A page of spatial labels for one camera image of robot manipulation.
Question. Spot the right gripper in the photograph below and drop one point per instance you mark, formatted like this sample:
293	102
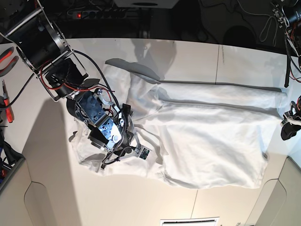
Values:
130	145

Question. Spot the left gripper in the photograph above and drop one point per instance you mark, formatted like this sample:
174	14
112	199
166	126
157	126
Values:
292	120

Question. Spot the white t-shirt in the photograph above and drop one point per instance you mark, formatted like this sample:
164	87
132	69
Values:
200	136

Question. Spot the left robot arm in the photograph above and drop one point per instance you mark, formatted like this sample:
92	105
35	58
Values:
289	20

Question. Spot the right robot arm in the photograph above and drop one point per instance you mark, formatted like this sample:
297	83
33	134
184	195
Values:
44	49

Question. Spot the grey bin left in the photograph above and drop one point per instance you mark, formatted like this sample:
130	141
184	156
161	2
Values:
10	161

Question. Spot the red grey pliers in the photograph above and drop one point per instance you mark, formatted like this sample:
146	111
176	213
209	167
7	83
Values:
6	57

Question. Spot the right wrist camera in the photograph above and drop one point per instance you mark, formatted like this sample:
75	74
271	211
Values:
144	153

